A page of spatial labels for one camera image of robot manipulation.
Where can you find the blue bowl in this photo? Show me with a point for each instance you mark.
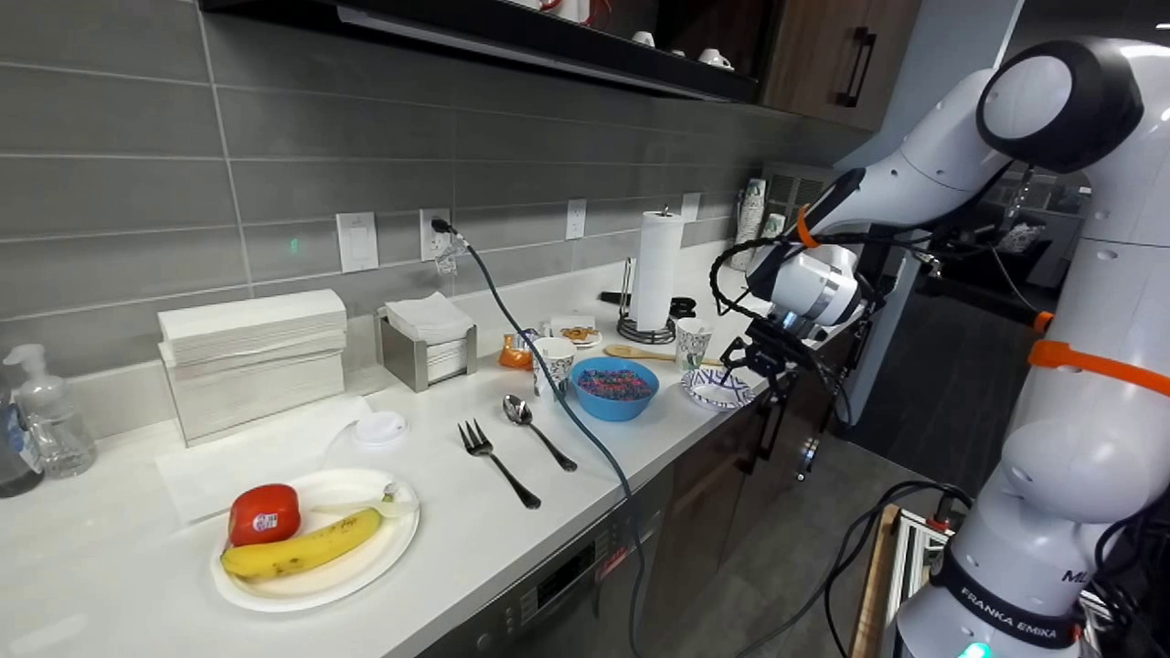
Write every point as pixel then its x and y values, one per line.
pixel 612 389

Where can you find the yellow banana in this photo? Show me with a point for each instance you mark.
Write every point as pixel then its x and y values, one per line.
pixel 306 551

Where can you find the small white wall outlet plate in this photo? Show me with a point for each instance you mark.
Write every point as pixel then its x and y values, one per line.
pixel 574 221
pixel 690 206

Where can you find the brown upper cabinet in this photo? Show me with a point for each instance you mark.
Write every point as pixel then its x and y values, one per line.
pixel 809 58

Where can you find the clear glass cup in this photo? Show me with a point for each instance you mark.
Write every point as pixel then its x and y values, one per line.
pixel 692 345

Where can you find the white food container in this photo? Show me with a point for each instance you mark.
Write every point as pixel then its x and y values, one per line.
pixel 570 330

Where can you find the white paper towel box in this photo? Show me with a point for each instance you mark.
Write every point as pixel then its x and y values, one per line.
pixel 251 368

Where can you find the metal paper towel holder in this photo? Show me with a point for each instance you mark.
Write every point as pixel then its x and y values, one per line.
pixel 641 330

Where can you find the orange packet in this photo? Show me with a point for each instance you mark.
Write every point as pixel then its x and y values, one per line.
pixel 514 351

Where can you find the wooden cart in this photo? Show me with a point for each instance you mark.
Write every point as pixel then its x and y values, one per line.
pixel 879 573

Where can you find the small white plate blue markings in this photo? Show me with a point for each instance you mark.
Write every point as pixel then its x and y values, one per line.
pixel 707 389

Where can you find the red white mug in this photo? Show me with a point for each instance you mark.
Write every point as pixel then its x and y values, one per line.
pixel 570 10

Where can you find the wall outlet with plug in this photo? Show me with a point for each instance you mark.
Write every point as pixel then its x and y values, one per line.
pixel 434 242

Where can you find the steel dishwasher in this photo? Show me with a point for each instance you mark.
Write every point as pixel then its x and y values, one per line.
pixel 548 596

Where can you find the wooden utensil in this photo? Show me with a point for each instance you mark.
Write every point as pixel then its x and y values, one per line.
pixel 635 351

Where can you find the red apple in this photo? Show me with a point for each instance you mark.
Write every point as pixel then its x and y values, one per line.
pixel 264 512

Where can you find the white cup on shelf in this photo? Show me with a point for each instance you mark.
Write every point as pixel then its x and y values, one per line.
pixel 714 58
pixel 641 37

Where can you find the large white wall outlet plate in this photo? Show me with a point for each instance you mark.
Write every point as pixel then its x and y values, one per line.
pixel 356 242

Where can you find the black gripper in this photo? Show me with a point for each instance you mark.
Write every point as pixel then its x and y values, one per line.
pixel 779 350

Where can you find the white paper towel roll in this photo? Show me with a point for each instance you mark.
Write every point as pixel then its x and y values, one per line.
pixel 658 268

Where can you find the dark wall shelf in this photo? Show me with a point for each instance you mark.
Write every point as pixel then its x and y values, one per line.
pixel 489 32

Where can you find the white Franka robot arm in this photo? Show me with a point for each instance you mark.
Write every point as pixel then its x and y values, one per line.
pixel 1074 402

